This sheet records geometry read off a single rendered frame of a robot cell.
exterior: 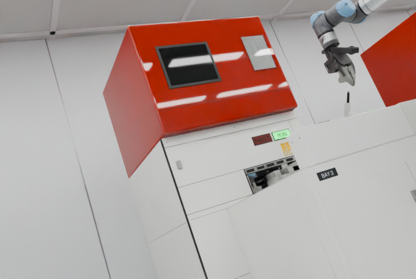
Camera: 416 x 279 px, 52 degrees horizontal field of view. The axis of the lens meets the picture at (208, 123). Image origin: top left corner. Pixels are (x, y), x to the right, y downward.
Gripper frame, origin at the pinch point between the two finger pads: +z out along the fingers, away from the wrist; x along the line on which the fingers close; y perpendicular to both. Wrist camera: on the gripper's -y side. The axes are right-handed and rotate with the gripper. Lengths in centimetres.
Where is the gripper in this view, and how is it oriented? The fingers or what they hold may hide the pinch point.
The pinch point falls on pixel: (353, 82)
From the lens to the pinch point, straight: 188.8
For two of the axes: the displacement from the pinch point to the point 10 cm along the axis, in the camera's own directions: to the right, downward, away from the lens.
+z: 3.3, 9.0, -2.7
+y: -3.8, 3.9, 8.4
